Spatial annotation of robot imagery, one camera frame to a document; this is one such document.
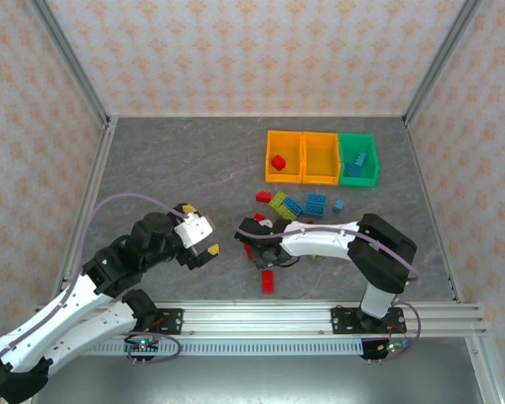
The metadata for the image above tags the orange plastic bin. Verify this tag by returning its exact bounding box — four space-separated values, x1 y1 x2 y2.
263 129 306 185
301 131 343 186

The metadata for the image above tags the small circuit board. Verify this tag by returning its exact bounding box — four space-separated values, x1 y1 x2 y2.
378 341 412 354
128 336 159 353

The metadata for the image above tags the green plastic bin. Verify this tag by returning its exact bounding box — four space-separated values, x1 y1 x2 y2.
338 132 382 189

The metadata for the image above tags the grey metal panel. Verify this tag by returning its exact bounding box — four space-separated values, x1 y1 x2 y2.
29 353 489 404

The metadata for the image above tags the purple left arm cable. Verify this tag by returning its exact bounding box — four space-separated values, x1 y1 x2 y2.
0 192 194 401

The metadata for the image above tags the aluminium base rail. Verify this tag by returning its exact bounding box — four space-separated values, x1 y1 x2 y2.
35 299 488 338

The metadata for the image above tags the aluminium table edge rail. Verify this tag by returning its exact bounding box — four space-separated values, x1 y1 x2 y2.
52 117 120 298
403 120 464 304
109 112 407 120

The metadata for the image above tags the purple cable loop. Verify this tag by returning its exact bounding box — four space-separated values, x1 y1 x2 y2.
125 331 183 366

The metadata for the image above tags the slotted grey cable duct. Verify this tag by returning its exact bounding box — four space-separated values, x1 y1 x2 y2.
82 339 365 357

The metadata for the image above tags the aluminium frame post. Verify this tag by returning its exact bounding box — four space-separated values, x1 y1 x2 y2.
465 336 505 404
27 0 113 130
402 0 486 127

